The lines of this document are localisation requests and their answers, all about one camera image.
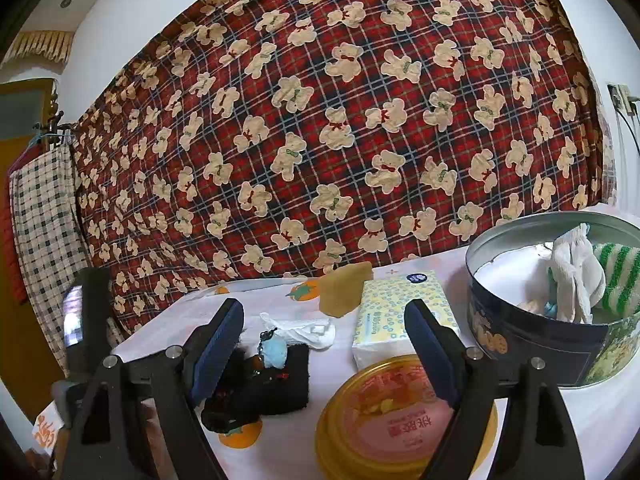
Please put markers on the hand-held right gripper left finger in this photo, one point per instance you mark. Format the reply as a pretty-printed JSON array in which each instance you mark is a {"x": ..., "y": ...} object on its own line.
[{"x": 220, "y": 350}]

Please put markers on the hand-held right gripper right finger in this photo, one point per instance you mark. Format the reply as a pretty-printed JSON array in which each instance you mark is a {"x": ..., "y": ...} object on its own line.
[{"x": 432, "y": 355}]

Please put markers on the dark round tin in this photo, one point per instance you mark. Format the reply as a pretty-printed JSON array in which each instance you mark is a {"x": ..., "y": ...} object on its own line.
[{"x": 525, "y": 330}]

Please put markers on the green striped fuzzy sock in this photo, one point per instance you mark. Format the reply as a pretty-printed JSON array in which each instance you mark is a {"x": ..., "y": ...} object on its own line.
[{"x": 620, "y": 280}]

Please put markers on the yellow patterned tissue pack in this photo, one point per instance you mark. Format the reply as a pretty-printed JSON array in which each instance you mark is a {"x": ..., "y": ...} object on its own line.
[{"x": 390, "y": 310}]

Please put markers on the yellow round can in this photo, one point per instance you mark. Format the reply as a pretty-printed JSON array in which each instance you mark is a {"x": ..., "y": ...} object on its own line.
[{"x": 380, "y": 410}]

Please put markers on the crumpled white plastic wrapper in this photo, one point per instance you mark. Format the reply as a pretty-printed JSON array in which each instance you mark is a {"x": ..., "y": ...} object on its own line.
[{"x": 310, "y": 332}]

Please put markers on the fruit print tablecloth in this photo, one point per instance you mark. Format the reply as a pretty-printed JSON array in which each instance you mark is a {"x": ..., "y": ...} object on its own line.
[{"x": 320, "y": 360}]

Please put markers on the checkered hanging cloth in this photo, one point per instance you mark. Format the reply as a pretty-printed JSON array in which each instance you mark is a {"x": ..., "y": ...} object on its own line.
[{"x": 45, "y": 220}]

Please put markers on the tan sponge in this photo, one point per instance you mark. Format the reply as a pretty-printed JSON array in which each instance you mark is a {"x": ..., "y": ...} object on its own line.
[{"x": 342, "y": 290}]

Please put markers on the light blue cloth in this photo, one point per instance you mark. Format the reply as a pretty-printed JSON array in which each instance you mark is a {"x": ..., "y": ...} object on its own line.
[{"x": 550, "y": 307}]

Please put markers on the white fuzzy sock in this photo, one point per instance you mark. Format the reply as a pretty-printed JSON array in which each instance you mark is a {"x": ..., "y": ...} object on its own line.
[{"x": 575, "y": 275}]

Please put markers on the wooden door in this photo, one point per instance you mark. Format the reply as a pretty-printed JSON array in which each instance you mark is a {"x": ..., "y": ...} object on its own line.
[{"x": 20, "y": 150}]

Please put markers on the red plaid teddy bear blanket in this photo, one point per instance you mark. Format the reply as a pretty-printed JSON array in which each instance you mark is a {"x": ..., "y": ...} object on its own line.
[{"x": 350, "y": 110}]

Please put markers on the yellow fringed valance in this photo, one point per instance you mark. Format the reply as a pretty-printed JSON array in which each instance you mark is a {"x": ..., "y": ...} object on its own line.
[{"x": 45, "y": 45}]

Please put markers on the wall power socket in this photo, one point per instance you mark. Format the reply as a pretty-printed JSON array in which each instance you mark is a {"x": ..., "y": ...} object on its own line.
[{"x": 620, "y": 92}]

